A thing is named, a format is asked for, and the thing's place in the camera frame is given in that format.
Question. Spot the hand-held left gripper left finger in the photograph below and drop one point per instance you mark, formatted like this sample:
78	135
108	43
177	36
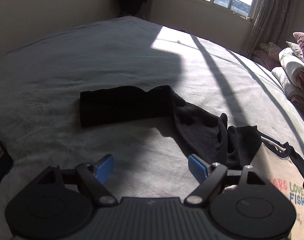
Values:
104	167

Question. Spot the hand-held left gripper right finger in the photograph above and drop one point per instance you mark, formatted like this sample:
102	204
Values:
197	167

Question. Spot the beige sweatshirt with black sleeves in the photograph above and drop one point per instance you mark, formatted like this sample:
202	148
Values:
127	105

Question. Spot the dark object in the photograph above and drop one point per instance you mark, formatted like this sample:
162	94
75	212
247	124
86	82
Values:
2	165

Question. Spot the folded quilt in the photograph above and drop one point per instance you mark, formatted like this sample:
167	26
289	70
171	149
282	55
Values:
289	77

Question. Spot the bed with grey sheet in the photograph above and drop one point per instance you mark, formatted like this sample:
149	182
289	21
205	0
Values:
67	62

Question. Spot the small pink cushion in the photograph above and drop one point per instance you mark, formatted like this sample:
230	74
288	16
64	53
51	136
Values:
264	58

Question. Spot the cream pillow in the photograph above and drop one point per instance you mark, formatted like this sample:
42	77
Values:
295	50

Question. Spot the patterned curtain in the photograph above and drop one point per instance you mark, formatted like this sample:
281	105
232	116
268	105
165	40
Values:
271	12

